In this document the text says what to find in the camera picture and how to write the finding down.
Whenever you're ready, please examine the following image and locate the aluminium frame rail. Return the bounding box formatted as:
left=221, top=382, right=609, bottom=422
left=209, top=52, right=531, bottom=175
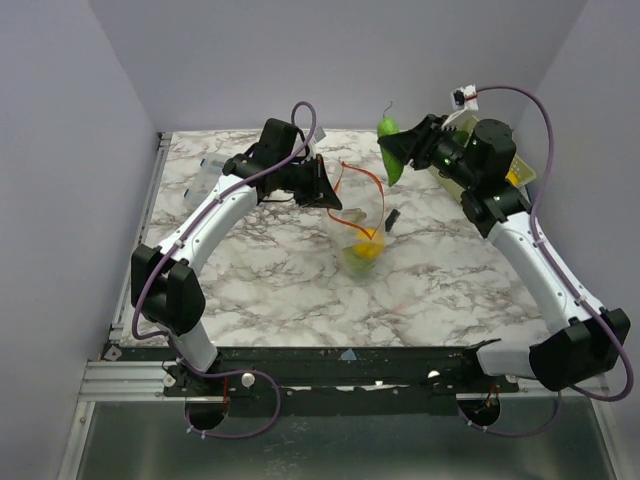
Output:
left=77, top=357, right=611, bottom=401

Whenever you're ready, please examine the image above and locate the white toy mushroom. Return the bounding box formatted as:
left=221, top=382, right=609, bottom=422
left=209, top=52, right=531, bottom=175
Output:
left=341, top=208, right=367, bottom=224

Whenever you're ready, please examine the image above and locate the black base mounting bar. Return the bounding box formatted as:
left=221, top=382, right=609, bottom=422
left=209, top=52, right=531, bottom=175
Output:
left=102, top=343, right=548, bottom=417

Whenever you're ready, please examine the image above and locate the black pin header strip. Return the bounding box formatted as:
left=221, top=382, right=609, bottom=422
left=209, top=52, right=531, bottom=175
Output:
left=384, top=209, right=400, bottom=233

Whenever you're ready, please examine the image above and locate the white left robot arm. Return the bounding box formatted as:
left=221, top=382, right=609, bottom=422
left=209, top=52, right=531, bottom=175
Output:
left=131, top=118, right=342, bottom=395

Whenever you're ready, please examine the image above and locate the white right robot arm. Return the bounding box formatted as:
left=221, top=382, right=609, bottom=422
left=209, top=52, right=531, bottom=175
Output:
left=378, top=114, right=630, bottom=392

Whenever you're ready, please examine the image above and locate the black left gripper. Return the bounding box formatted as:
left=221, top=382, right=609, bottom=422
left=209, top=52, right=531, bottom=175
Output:
left=278, top=154, right=344, bottom=210

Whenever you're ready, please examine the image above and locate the clear plastic box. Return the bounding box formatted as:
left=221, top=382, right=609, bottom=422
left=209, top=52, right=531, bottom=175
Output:
left=183, top=153, right=227, bottom=211

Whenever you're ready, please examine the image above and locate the yellow toy lemon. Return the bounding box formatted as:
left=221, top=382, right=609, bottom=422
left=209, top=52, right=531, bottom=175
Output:
left=506, top=170, right=522, bottom=188

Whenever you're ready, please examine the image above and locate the yellow toy pear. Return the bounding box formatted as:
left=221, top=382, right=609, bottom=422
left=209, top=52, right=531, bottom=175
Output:
left=352, top=229, right=386, bottom=260

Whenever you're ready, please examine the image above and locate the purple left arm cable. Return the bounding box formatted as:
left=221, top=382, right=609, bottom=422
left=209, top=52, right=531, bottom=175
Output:
left=130, top=101, right=317, bottom=441

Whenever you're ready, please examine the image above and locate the clear zip bag orange zipper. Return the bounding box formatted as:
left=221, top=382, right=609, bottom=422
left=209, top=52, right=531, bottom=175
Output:
left=324, top=161, right=386, bottom=279

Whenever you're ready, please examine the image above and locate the green perforated plastic basket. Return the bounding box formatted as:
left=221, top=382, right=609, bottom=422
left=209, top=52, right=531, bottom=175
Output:
left=429, top=114, right=539, bottom=201

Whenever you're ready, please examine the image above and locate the green toy cabbage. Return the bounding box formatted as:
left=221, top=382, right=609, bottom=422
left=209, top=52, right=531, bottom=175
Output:
left=343, top=248, right=377, bottom=276

